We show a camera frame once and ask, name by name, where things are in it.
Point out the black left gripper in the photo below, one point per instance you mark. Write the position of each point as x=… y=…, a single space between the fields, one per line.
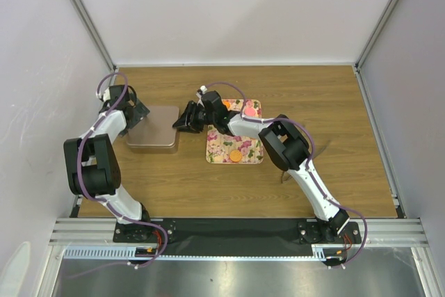
x=141 y=112

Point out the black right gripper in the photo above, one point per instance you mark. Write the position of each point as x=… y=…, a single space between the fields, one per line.
x=187 y=125

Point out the brown tin lid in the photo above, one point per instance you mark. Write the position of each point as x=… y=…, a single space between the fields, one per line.
x=157 y=126

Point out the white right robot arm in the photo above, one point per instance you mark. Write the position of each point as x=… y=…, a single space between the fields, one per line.
x=284 y=143

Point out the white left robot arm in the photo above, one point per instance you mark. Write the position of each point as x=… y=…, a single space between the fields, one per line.
x=91 y=164

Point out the brown cookie tin box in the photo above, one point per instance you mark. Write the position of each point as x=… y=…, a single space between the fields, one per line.
x=153 y=148

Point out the floral serving tray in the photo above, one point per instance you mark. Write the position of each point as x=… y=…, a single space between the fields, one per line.
x=219 y=146

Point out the dotted biscuit bottom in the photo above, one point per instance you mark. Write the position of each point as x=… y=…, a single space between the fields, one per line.
x=235 y=156

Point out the pink cookie right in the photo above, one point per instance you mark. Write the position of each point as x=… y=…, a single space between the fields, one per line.
x=250 y=112

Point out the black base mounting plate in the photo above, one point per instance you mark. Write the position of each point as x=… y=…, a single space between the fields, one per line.
x=251 y=237

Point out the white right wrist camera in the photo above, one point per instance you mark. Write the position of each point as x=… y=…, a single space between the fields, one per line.
x=200 y=93

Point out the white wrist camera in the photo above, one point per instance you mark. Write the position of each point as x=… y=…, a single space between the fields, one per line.
x=103 y=96
x=200 y=93

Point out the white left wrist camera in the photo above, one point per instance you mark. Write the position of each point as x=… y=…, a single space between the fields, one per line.
x=103 y=96

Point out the aluminium cable duct rail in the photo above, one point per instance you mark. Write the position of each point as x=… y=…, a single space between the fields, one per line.
x=103 y=238

